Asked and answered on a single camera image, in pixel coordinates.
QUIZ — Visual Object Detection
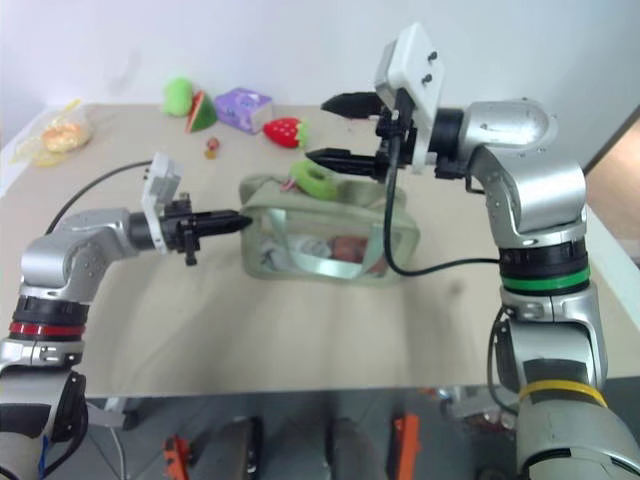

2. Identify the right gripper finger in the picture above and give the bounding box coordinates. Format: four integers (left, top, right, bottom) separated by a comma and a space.
304, 148, 385, 177
320, 91, 384, 120

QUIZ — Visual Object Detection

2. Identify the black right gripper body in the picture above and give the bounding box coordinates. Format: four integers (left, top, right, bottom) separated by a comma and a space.
375, 89, 419, 182

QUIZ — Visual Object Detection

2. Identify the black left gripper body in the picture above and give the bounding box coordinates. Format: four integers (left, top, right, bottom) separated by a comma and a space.
162, 191, 204, 266

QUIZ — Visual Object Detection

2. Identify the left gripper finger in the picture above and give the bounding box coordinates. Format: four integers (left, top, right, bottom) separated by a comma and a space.
197, 209, 253, 225
197, 222, 253, 237

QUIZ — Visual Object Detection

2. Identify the green pouch with clear window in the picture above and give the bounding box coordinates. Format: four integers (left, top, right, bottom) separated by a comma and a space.
238, 174, 420, 291

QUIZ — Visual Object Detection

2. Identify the red strawberry plush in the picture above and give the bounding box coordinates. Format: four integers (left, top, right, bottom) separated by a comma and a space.
262, 116, 310, 150

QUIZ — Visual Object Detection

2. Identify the red item inside pouch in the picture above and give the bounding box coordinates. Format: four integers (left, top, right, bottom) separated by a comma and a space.
329, 237, 370, 264

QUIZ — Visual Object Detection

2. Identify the watermelon slice plush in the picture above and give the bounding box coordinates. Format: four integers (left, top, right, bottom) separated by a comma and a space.
184, 89, 219, 135

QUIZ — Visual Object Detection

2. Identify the green plush toy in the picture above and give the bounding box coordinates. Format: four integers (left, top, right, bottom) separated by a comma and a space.
160, 75, 195, 119

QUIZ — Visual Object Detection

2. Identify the purple tissue pack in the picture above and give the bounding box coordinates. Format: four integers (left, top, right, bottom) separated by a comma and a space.
214, 87, 274, 136

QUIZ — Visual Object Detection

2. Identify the clear bag with bread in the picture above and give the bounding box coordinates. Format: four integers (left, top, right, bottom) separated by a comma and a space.
9, 97, 96, 169

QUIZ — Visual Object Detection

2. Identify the brown board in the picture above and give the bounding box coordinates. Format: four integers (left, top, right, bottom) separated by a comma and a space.
584, 102, 640, 246

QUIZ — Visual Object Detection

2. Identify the orange and black stand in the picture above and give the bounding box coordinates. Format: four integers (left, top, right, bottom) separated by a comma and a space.
393, 412, 422, 480
162, 434, 195, 480

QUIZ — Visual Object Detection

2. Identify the metal clutter under table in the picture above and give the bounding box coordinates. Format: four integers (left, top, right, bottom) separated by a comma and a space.
438, 384, 520, 431

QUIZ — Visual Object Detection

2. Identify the green plush ring keychain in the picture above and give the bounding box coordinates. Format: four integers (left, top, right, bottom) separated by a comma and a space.
289, 159, 339, 201

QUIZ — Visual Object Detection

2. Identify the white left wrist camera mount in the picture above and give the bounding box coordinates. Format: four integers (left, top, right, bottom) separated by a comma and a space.
141, 152, 185, 251

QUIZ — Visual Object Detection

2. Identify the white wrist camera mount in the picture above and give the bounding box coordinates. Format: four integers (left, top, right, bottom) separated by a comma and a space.
141, 152, 185, 251
374, 22, 446, 174

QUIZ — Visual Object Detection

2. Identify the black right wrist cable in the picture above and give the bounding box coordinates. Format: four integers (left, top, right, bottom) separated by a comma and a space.
382, 107, 503, 278

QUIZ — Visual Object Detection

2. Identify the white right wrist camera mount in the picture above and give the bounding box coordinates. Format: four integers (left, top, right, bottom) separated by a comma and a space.
374, 22, 446, 174

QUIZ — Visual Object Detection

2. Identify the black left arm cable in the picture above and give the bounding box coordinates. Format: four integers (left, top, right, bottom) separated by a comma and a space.
43, 159, 154, 236

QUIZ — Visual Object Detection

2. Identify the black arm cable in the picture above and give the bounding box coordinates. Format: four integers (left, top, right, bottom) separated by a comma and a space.
43, 159, 154, 236
485, 304, 521, 416

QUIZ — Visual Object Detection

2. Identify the grey bracket under table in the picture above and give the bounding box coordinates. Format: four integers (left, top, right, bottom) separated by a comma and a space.
87, 397, 140, 431

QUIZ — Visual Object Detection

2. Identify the black right upper arm cable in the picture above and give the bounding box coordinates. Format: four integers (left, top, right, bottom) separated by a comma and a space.
485, 304, 521, 416

